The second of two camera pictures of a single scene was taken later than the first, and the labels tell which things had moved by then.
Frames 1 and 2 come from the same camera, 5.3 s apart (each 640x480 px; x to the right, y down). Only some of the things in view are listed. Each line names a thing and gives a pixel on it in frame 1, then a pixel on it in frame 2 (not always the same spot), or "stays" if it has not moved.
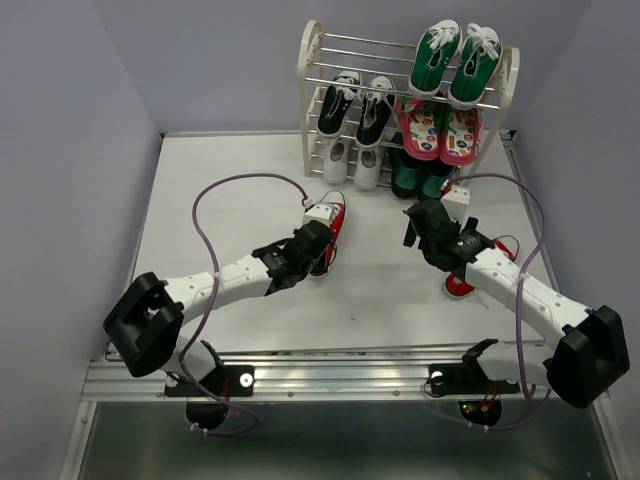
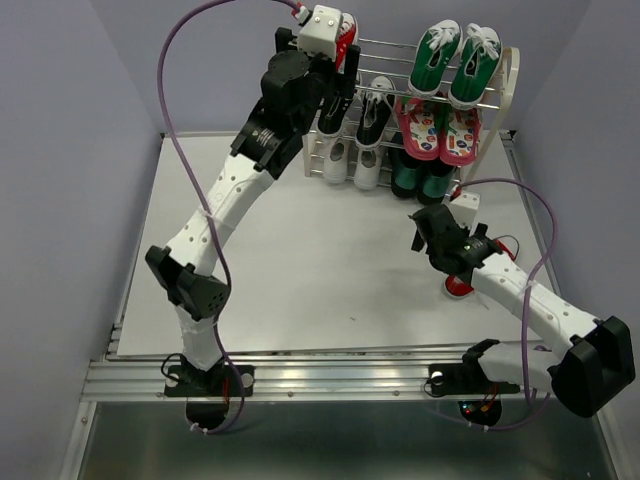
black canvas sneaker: [378, 103] stays
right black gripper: [471, 224] stays
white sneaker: [336, 159] stays
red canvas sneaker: [336, 222] to [347, 36]
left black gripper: [319, 265] to [337, 84]
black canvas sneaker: [338, 100] stays
